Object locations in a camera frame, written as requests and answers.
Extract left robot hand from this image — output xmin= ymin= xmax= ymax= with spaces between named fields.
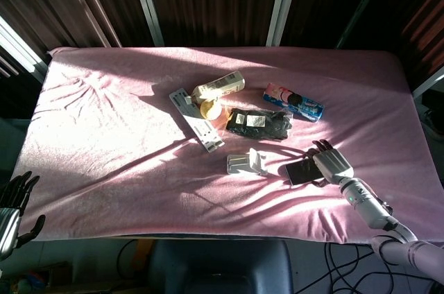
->
xmin=0 ymin=171 xmax=46 ymax=262

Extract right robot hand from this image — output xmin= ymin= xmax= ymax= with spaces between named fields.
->
xmin=305 ymin=139 xmax=355 ymax=189

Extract black smartphone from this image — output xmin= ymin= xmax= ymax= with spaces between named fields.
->
xmin=284 ymin=159 xmax=325 ymax=187

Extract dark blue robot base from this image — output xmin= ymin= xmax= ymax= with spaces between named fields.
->
xmin=148 ymin=238 xmax=294 ymax=294

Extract blue cookie pack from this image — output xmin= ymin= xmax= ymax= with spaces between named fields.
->
xmin=262 ymin=82 xmax=325 ymax=124

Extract black packaged gloves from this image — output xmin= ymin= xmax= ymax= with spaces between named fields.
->
xmin=225 ymin=107 xmax=294 ymax=141

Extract white power adapter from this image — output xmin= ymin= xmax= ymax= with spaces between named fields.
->
xmin=226 ymin=148 xmax=268 ymax=178

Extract pink table cloth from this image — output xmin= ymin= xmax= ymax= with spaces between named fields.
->
xmin=15 ymin=46 xmax=444 ymax=245

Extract yellow tape roll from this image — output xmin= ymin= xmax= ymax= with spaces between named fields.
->
xmin=199 ymin=98 xmax=223 ymax=121

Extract cream milk carton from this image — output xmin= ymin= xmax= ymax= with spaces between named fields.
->
xmin=191 ymin=70 xmax=246 ymax=104

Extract orange object on floor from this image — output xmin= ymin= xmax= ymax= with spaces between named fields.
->
xmin=130 ymin=239 xmax=153 ymax=271

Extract grey power strip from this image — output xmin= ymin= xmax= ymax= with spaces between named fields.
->
xmin=169 ymin=88 xmax=225 ymax=153

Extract black cable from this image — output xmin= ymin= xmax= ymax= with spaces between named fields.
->
xmin=324 ymin=242 xmax=434 ymax=294

